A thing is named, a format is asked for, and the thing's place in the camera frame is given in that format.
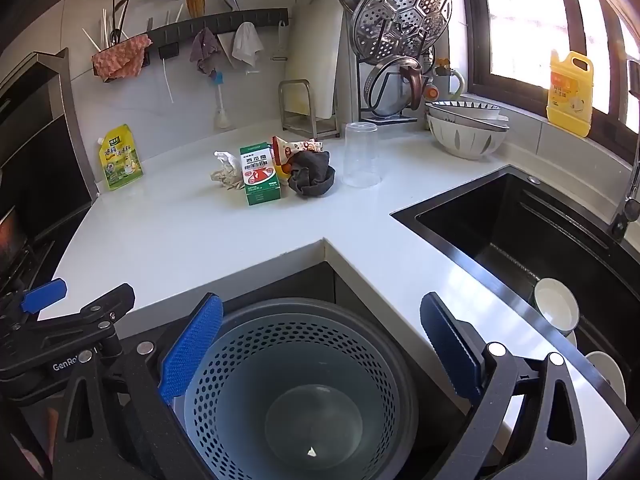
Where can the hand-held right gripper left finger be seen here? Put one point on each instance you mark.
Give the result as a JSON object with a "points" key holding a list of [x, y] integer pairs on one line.
{"points": [[192, 350]]}

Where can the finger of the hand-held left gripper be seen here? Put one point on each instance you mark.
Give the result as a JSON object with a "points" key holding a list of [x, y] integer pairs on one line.
{"points": [[45, 294], [107, 305]]}

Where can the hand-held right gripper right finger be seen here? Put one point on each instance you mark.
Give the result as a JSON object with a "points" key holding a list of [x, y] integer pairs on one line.
{"points": [[450, 350]]}

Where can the grey perforated trash basket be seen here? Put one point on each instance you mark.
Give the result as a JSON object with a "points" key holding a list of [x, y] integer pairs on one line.
{"points": [[310, 360]]}

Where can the white tissue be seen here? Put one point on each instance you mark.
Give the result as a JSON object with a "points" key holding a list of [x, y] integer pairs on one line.
{"points": [[225, 170]]}

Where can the green white medicine box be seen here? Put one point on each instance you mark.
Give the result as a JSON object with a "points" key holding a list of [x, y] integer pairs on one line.
{"points": [[260, 180]]}

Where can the black cloth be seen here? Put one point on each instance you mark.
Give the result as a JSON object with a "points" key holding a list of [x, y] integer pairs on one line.
{"points": [[312, 175]]}

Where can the clear plastic cup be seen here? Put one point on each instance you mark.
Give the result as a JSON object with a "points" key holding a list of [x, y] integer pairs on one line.
{"points": [[361, 155]]}

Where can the red white snack wrapper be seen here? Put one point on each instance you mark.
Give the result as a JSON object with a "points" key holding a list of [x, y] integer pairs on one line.
{"points": [[295, 149]]}

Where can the black kitchen sink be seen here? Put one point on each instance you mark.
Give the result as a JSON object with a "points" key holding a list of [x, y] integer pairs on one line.
{"points": [[500, 230]]}

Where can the black integrated stove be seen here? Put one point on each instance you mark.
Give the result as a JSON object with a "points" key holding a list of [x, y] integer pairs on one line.
{"points": [[40, 160]]}

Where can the yellow green seasoning pouch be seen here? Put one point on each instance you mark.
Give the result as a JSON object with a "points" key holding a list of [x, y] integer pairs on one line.
{"points": [[120, 160]]}

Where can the white leaf pattern colander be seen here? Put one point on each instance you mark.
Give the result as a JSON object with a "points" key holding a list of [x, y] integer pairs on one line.
{"points": [[465, 142]]}

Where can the white bottle brush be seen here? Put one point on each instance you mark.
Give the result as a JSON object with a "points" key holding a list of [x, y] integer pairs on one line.
{"points": [[222, 119]]}

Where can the steel faucet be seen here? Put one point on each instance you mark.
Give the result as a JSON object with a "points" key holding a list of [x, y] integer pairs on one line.
{"points": [[622, 210]]}

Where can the thin white tube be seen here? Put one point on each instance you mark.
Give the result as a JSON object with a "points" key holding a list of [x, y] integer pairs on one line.
{"points": [[167, 85]]}

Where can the pink dishcloth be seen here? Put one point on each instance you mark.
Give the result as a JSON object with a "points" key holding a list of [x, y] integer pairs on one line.
{"points": [[120, 57]]}

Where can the white chopstick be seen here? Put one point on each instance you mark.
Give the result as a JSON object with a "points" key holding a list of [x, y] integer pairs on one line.
{"points": [[90, 40], [105, 22]]}

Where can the steel cutting board rack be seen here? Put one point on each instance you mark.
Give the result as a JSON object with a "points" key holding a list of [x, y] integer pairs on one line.
{"points": [[281, 107]]}

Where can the grey rag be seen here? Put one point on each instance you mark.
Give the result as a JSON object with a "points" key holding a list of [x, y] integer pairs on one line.
{"points": [[205, 50]]}

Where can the black lid rack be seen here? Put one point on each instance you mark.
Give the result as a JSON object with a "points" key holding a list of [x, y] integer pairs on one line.
{"points": [[360, 90]]}

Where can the yellow detergent bottle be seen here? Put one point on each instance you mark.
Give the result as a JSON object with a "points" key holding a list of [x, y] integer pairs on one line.
{"points": [[570, 100]]}

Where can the black kitchen tongs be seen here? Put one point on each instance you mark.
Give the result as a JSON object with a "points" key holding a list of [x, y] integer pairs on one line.
{"points": [[118, 20]]}

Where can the white rag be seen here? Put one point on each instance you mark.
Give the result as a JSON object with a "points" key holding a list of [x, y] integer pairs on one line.
{"points": [[246, 42]]}

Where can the wooden spatula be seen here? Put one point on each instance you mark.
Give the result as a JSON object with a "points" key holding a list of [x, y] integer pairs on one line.
{"points": [[195, 2]]}

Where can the white hanging peeler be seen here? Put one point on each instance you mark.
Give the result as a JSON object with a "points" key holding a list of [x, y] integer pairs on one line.
{"points": [[281, 40]]}

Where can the white cutting board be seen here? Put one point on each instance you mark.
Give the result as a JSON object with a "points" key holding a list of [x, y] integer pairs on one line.
{"points": [[315, 50]]}

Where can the perforated steel steamer tray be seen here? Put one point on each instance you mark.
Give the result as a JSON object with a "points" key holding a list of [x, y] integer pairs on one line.
{"points": [[400, 15]]}

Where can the black wall rail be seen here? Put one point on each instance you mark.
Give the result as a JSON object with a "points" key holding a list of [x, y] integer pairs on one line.
{"points": [[225, 21]]}

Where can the dark window frame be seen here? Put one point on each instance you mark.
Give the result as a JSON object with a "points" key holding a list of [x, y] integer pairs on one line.
{"points": [[472, 35]]}

